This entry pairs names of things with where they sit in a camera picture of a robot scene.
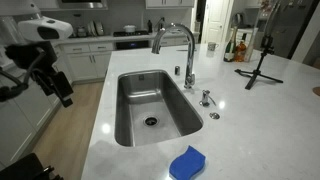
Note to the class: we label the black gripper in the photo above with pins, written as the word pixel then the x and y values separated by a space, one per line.
pixel 37 60

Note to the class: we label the chrome gooseneck faucet spout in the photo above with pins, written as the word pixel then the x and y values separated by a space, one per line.
pixel 189 76

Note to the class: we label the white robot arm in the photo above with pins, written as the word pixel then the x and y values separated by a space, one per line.
pixel 26 37

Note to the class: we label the white pot on stove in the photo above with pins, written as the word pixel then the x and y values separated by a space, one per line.
pixel 129 28

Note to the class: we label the stainless steel sink basin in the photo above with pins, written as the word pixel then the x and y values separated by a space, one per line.
pixel 150 108

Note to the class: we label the black stove cooktop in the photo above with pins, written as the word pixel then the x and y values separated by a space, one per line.
pixel 124 34

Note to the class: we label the small chrome cylinder button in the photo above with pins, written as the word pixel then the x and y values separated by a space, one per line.
pixel 177 70

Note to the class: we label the chrome soap dispenser pump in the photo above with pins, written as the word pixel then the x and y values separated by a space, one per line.
pixel 206 98

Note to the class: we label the blue wavy sponge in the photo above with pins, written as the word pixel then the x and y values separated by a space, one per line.
pixel 188 164

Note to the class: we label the grey patterned mug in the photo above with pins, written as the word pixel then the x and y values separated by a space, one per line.
pixel 212 46

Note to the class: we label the chrome round air gap cap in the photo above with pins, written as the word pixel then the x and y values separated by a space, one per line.
pixel 214 115

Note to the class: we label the green champagne bottle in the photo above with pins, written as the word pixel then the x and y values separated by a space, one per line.
pixel 230 49

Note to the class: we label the amber liquor bottle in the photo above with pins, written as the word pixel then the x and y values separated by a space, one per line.
pixel 240 52

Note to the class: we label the black camera tripod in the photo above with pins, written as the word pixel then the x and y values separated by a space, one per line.
pixel 266 44

